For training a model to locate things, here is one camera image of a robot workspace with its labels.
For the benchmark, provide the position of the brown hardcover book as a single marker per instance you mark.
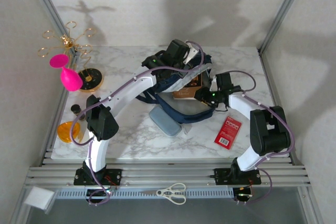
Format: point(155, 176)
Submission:
point(187, 89)

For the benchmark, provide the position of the navy blue student backpack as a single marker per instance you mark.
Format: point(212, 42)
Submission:
point(189, 115)

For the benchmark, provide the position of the red card package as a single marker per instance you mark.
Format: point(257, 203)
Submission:
point(228, 132)

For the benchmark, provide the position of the grey-blue pencil case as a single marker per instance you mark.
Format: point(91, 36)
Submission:
point(165, 121)

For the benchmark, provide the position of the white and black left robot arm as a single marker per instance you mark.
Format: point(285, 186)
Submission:
point(97, 153)

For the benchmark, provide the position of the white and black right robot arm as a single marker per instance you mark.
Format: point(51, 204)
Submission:
point(246, 158)

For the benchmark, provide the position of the pink plastic goblet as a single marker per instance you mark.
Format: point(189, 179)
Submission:
point(70, 78)

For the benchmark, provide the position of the small dark bottle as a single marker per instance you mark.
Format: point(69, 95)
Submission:
point(76, 109)

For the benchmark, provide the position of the small circuit board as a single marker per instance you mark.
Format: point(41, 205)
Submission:
point(110, 191)
point(244, 194)

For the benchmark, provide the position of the orange plastic bowl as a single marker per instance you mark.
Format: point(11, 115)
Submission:
point(64, 132)

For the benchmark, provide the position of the white paper in clear sleeve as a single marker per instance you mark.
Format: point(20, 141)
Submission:
point(38, 197)

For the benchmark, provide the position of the aluminium side rail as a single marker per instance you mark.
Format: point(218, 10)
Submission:
point(268, 72)
point(63, 95)

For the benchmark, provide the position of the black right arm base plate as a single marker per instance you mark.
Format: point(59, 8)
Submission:
point(221, 176)

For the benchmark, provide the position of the aluminium cross rail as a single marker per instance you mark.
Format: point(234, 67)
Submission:
point(170, 174)

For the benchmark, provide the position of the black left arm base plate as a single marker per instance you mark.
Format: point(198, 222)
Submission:
point(115, 176)

